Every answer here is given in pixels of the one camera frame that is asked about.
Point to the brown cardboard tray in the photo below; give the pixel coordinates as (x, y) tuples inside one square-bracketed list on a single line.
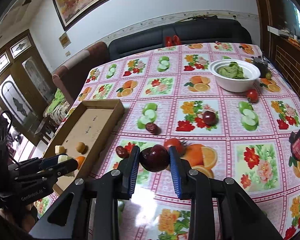
[(91, 122)]

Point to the green patterned blanket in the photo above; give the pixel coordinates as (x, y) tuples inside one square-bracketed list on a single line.
[(58, 108)]

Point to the dark wooden stool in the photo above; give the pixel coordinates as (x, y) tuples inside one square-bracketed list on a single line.
[(45, 128)]

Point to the brown armchair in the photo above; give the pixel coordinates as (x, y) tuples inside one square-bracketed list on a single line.
[(71, 76)]

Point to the white bowl with greens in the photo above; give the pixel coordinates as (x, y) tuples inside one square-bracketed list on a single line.
[(234, 75)]

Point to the red cushion ornament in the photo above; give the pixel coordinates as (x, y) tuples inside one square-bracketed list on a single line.
[(172, 41)]

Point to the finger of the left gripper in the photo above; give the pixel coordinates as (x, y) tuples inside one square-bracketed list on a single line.
[(44, 167), (36, 177)]

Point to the small red tomato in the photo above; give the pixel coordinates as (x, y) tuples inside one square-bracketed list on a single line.
[(252, 96)]

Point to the black leather sofa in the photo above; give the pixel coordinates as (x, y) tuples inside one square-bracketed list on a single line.
[(200, 30)]

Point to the orange mandarin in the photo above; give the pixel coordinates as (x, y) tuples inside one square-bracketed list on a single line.
[(80, 160)]

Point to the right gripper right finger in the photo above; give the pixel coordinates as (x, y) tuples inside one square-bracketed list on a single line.
[(239, 216)]

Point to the wooden sideboard cabinet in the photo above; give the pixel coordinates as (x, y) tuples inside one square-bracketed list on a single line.
[(286, 58)]

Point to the tan longan fruit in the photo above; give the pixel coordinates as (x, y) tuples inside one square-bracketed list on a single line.
[(81, 147)]

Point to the wooden glass door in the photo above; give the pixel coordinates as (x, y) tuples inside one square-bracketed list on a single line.
[(26, 86)]

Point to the small dark cup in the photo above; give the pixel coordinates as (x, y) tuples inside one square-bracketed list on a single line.
[(262, 65)]

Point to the floral fruit print tablecloth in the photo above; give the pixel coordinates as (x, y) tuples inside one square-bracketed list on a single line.
[(172, 87)]

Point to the large red tomato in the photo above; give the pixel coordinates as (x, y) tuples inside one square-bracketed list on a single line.
[(173, 142)]

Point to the person's left hand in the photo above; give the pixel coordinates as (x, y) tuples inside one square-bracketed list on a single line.
[(25, 220)]

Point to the dark red jujube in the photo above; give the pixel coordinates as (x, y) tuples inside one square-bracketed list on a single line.
[(122, 152), (152, 128)]

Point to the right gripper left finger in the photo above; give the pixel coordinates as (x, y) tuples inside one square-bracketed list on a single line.
[(68, 217)]

